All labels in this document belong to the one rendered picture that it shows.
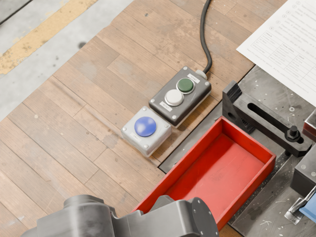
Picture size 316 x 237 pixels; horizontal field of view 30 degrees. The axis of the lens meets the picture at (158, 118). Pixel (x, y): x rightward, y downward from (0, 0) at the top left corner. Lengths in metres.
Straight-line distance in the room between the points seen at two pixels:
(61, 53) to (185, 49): 1.21
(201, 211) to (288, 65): 0.60
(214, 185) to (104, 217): 0.48
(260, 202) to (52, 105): 0.44
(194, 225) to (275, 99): 0.58
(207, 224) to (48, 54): 1.81
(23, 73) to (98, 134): 1.26
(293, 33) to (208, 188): 0.37
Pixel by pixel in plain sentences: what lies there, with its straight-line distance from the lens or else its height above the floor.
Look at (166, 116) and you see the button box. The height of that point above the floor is 0.92.
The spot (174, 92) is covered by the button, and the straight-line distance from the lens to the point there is 1.09.
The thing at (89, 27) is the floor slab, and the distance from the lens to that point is 2.40.
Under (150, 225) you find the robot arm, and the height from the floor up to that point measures 1.31.
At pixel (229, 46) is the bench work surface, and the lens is 1.19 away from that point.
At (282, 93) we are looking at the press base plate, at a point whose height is 0.90.
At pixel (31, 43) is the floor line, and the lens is 2.41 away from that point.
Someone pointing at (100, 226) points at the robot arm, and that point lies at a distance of 0.58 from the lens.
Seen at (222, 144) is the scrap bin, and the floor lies 0.91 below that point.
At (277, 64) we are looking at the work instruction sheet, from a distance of 1.17.
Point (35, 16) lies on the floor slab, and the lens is 2.49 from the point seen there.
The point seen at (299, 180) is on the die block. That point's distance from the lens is 1.01.
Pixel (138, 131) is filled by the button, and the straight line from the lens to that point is 1.06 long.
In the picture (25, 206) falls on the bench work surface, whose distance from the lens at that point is 1.09.
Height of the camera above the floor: 1.88
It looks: 62 degrees down
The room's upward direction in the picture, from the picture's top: 11 degrees counter-clockwise
